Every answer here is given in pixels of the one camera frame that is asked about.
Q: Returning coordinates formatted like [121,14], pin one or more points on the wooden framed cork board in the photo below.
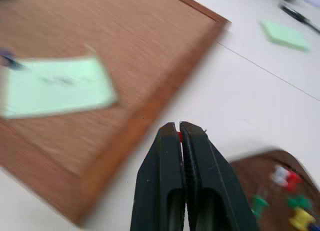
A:
[140,66]

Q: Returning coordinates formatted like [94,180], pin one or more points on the red pushpin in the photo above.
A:
[295,180]
[179,137]

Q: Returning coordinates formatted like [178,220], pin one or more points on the green paper note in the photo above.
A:
[57,87]

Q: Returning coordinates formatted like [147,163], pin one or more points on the green sticky note pad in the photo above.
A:
[285,36]

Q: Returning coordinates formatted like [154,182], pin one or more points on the brown bowl of pushpins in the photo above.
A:
[272,188]

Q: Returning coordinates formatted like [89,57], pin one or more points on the white pushpin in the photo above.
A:
[280,175]

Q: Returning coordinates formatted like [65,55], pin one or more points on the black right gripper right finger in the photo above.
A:
[207,176]

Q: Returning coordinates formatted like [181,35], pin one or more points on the black pen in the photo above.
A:
[298,17]

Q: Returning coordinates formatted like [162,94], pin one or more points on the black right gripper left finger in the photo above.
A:
[160,176]

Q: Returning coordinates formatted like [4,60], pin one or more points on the yellow pushpin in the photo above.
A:
[301,219]

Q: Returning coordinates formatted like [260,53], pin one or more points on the green pushpin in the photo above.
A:
[258,206]
[300,202]

